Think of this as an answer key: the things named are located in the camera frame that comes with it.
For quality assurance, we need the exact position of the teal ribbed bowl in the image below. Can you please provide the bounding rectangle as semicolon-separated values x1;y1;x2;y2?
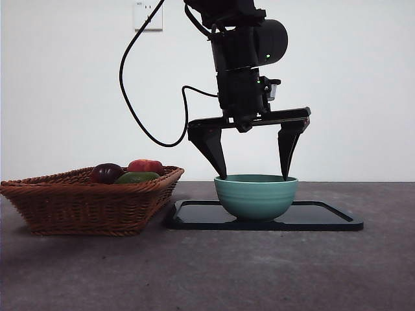
213;174;299;223

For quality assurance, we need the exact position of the red apple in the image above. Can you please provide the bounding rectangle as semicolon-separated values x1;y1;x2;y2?
127;159;165;176

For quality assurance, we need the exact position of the dark rectangular tray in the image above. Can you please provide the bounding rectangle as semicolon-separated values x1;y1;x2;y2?
165;200;364;232

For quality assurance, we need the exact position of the green avocado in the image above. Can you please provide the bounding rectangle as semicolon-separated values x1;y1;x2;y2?
113;171;162;185

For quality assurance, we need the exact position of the dark purple round fruit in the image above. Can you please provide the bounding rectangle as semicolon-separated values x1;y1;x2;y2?
89;163;125;185

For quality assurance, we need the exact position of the brown wicker basket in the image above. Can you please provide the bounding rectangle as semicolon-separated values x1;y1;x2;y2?
0;166;185;236

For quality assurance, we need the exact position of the left wrist grey camera box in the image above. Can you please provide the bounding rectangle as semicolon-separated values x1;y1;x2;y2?
265;77;281;102

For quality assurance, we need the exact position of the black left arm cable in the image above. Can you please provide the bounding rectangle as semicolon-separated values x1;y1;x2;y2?
119;0;219;148

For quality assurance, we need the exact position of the white wall socket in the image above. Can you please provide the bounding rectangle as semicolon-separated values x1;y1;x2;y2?
134;0;163;32

